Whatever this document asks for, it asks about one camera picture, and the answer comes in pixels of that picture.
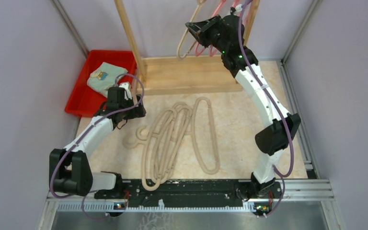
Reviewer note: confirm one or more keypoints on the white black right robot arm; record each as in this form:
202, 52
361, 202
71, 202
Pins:
280, 126

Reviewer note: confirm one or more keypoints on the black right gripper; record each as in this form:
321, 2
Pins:
200, 30

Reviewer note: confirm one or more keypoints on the wooden hanger rack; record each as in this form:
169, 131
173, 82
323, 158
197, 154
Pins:
170, 75

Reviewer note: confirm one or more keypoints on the green folded cloth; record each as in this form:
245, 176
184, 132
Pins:
105, 77

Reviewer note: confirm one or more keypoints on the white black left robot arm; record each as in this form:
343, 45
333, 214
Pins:
69, 169

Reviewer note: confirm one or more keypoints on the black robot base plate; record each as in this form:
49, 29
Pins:
219, 193

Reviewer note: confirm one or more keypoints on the red plastic bin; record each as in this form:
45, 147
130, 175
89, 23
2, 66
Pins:
83, 100

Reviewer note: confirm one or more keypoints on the pink plastic hanger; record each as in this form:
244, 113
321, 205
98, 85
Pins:
235, 5
246, 9
200, 50

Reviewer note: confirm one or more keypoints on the aluminium frame rail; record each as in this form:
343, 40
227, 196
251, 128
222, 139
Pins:
293, 190

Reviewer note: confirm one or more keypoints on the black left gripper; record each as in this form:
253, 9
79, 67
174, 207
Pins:
138, 112

